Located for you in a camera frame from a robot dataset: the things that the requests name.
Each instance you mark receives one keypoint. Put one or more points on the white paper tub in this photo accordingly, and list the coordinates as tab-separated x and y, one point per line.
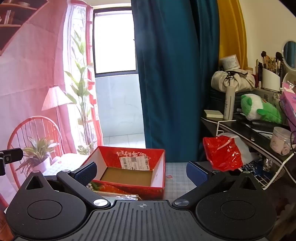
229	62

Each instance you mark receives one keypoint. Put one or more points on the window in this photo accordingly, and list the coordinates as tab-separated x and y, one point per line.
113	41

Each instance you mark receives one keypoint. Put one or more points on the black desk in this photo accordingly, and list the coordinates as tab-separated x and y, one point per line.
245	133

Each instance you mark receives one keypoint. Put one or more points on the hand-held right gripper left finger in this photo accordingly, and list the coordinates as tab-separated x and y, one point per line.
86	172

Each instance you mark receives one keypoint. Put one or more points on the teal curtain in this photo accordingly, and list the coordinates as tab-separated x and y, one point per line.
173	69

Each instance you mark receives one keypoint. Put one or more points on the clear plastic jar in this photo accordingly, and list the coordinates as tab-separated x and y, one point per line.
281	141

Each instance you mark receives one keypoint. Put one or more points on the pink printed backdrop cloth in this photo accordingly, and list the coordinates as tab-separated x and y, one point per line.
34	69

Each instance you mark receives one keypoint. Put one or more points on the red strawberry cardboard box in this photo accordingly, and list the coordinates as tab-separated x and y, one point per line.
111	157

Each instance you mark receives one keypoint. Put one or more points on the pink carton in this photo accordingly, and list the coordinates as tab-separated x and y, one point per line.
289	104

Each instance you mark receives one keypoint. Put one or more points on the beige cloth bag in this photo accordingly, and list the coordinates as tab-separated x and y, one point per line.
240	82

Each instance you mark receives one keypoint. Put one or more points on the red plastic bag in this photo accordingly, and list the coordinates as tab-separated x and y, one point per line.
219	153

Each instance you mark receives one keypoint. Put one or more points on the white spray bottle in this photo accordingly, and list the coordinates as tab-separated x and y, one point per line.
229	104

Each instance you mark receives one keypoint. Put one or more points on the black case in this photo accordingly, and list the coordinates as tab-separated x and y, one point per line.
217	99

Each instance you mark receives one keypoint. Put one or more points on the green white plush toy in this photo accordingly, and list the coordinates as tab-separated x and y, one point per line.
254	104

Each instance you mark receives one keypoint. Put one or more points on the white brush holder with brushes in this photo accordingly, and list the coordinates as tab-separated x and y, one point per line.
278	56

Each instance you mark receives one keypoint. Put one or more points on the round mirror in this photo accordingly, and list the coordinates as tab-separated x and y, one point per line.
290	54

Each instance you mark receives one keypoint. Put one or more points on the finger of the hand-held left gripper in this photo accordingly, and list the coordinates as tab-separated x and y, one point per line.
12	154

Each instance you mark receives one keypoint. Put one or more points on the yellow sticky notepad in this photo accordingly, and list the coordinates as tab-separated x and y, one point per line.
212	113

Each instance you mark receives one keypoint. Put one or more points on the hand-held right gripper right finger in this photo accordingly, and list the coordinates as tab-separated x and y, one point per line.
196	173

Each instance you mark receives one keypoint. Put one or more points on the yellow curtain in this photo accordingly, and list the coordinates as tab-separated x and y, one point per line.
231	30

